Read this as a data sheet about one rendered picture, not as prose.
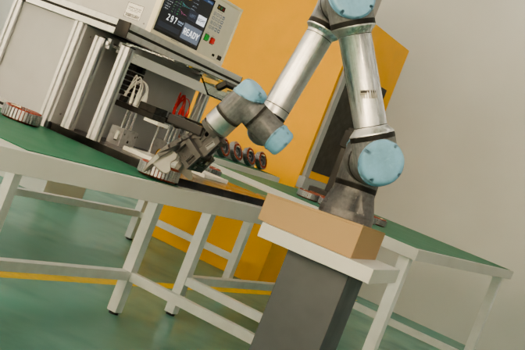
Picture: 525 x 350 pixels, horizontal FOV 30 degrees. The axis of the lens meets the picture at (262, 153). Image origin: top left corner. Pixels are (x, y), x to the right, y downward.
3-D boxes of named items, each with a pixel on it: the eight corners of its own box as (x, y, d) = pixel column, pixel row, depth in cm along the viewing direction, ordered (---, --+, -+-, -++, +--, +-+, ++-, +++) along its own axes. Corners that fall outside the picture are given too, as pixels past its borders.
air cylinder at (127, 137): (132, 150, 298) (138, 133, 298) (118, 146, 291) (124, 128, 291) (119, 144, 300) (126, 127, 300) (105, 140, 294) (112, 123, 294)
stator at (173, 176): (184, 187, 257) (189, 173, 257) (161, 181, 247) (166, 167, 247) (152, 174, 263) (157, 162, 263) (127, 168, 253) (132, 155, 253)
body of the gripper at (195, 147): (183, 170, 247) (217, 139, 243) (167, 145, 250) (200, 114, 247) (199, 175, 253) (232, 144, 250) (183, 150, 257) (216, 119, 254)
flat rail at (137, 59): (229, 104, 331) (232, 96, 331) (125, 60, 276) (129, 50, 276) (226, 103, 332) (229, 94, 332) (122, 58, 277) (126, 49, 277)
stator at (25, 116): (47, 130, 271) (51, 118, 271) (21, 123, 261) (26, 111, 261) (17, 117, 276) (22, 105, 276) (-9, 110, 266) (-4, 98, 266)
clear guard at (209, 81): (247, 112, 292) (255, 93, 292) (208, 94, 271) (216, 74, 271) (162, 79, 308) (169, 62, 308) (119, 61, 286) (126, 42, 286)
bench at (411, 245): (466, 389, 576) (513, 271, 575) (354, 414, 413) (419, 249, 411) (309, 313, 628) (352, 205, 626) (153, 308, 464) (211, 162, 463)
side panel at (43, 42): (48, 128, 285) (89, 25, 284) (42, 126, 282) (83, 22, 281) (-17, 99, 298) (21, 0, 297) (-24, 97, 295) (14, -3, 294)
